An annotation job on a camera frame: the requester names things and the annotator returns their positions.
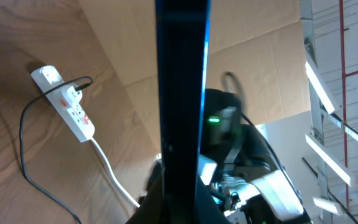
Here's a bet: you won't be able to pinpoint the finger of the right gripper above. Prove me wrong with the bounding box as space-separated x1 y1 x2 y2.
195 177 230 224
126 174 165 224

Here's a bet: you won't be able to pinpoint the black USB charging cable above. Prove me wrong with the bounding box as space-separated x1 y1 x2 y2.
19 75 94 224

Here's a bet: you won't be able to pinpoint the blue Galaxy smartphone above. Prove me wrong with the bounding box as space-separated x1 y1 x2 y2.
155 0 211 223

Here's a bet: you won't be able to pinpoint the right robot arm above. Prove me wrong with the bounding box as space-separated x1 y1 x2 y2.
130 89 311 223

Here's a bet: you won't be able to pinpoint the white USB charger plug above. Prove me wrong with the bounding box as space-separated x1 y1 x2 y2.
66 84 83 105

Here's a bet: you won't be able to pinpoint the ceiling light fixtures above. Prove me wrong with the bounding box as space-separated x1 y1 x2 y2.
306 59 358 222

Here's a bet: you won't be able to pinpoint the white power strip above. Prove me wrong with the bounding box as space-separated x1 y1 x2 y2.
30 65 95 142

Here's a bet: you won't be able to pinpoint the brown cardboard panel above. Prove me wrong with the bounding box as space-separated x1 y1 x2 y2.
80 0 310 146

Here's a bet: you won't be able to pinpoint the white power strip cord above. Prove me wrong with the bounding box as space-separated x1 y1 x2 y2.
89 136 141 208

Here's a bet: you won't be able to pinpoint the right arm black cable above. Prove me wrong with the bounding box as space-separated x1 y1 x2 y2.
221 71 304 203

